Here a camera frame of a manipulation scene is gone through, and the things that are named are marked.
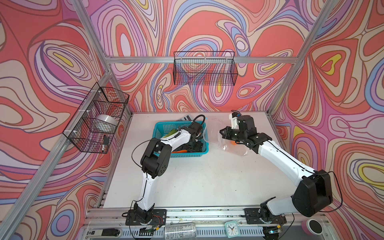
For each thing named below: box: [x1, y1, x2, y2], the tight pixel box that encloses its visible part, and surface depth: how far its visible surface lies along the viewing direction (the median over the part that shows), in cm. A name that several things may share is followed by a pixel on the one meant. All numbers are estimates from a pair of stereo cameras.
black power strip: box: [86, 228, 122, 238], surface depth 68 cm
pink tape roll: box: [301, 219, 323, 236], surface depth 68 cm
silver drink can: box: [164, 222, 197, 240], surface depth 67 cm
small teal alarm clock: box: [225, 221, 241, 239], surface depth 70 cm
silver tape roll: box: [96, 114, 118, 133], surface depth 74 cm
